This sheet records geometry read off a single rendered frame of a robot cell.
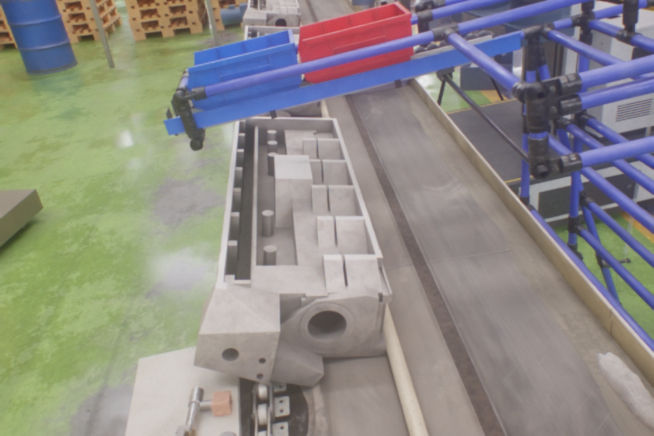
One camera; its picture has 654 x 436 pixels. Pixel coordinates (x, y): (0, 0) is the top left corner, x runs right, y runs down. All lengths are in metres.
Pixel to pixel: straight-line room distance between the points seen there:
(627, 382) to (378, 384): 0.47
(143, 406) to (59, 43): 6.90
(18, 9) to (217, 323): 6.93
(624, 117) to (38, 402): 2.93
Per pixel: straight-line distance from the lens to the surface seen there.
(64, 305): 3.19
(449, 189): 1.97
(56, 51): 7.95
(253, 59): 1.54
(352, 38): 1.54
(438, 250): 1.66
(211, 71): 1.55
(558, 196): 3.03
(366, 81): 1.56
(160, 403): 1.30
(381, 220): 1.81
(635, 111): 3.36
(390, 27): 1.55
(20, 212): 3.95
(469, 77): 5.10
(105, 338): 2.87
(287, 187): 1.61
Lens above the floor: 1.69
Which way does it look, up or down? 27 degrees down
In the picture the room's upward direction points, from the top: 8 degrees counter-clockwise
